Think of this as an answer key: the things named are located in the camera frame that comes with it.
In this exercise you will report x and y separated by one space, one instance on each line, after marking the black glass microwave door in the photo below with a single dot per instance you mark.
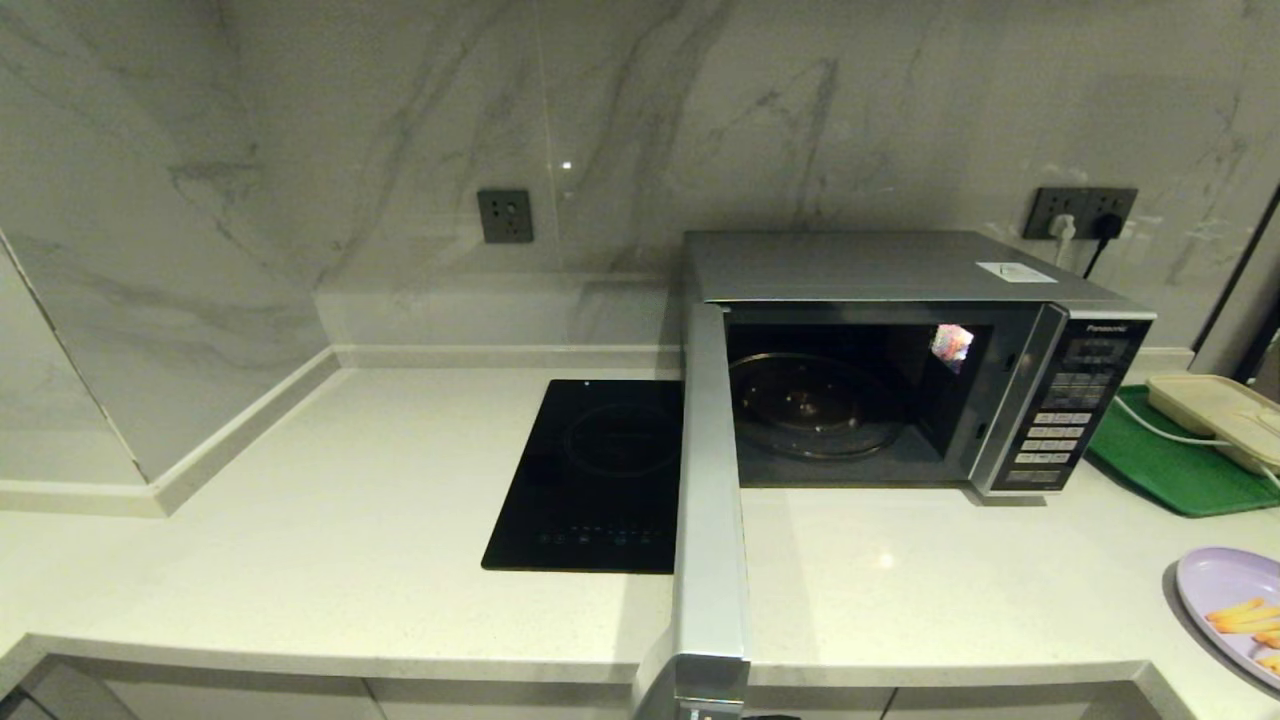
710 500

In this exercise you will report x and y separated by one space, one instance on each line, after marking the lilac plastic plate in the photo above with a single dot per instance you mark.
1220 580

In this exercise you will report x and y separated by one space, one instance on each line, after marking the silver microwave oven body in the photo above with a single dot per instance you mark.
850 265

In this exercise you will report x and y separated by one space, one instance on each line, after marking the white paper sheet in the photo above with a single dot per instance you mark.
1017 272

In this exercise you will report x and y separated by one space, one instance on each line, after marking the black induction cooktop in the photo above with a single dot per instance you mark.
580 470

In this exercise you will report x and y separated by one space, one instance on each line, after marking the green plastic tray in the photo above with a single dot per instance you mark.
1160 470

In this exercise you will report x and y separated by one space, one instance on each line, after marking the grey single wall outlet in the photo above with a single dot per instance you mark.
505 216

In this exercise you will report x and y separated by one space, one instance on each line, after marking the grey double wall outlet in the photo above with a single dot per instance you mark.
1040 201

